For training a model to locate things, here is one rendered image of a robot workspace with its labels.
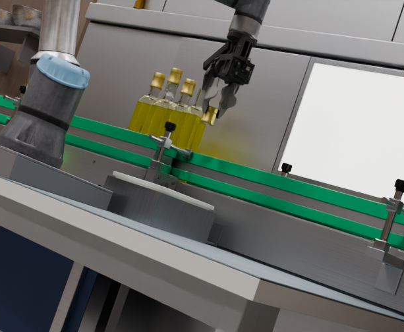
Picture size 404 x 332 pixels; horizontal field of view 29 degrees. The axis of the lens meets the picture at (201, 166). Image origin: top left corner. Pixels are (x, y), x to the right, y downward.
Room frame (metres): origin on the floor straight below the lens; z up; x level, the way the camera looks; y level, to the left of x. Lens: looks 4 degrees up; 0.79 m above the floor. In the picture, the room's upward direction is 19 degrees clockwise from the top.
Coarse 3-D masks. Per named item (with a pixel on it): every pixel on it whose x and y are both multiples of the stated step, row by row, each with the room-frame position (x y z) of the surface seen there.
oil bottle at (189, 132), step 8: (184, 112) 2.09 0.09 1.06; (192, 112) 2.07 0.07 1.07; (200, 112) 2.07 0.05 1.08; (184, 120) 2.08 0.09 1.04; (192, 120) 2.06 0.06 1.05; (184, 128) 2.07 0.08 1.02; (192, 128) 2.06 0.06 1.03; (200, 128) 2.09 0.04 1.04; (176, 136) 2.09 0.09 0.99; (184, 136) 2.07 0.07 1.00; (192, 136) 2.07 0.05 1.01; (200, 136) 2.09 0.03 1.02; (176, 144) 2.08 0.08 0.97; (184, 144) 2.06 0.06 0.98; (192, 144) 2.08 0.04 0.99
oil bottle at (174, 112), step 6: (174, 102) 2.13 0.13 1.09; (180, 102) 2.12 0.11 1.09; (168, 108) 2.13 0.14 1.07; (174, 108) 2.11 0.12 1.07; (180, 108) 2.10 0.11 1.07; (168, 114) 2.12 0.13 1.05; (174, 114) 2.11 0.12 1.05; (180, 114) 2.10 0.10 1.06; (168, 120) 2.12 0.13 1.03; (174, 120) 2.11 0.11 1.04; (162, 126) 2.13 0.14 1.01; (162, 132) 2.12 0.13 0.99; (174, 132) 2.10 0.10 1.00
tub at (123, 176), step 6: (114, 174) 1.77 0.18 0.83; (120, 174) 1.76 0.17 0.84; (126, 180) 1.75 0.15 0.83; (132, 180) 1.73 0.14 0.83; (138, 180) 1.72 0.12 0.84; (144, 180) 1.71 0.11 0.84; (144, 186) 1.72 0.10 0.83; (150, 186) 1.70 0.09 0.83; (156, 186) 1.69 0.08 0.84; (162, 186) 1.69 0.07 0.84; (162, 192) 1.70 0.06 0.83; (168, 192) 1.69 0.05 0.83; (174, 192) 1.71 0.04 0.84; (180, 198) 1.74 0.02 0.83; (186, 198) 1.75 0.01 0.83; (192, 198) 1.76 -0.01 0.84; (198, 204) 1.79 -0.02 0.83; (204, 204) 1.80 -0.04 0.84
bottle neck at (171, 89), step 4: (168, 84) 2.16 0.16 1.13; (172, 84) 2.15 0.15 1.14; (176, 84) 2.16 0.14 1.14; (168, 88) 2.16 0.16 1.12; (172, 88) 2.16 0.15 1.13; (176, 88) 2.16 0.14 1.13; (168, 92) 2.16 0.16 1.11; (172, 92) 2.16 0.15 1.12; (164, 96) 2.16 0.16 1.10; (168, 96) 2.16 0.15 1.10; (172, 96) 2.16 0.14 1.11; (172, 100) 2.17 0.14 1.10
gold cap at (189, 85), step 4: (188, 80) 2.12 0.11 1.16; (192, 80) 2.12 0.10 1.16; (184, 84) 2.13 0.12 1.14; (188, 84) 2.12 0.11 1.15; (192, 84) 2.12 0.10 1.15; (184, 88) 2.12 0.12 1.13; (188, 88) 2.12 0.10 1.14; (192, 88) 2.12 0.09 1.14; (180, 92) 2.13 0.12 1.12; (184, 92) 2.12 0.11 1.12; (188, 92) 2.12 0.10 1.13; (192, 92) 2.13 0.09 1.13
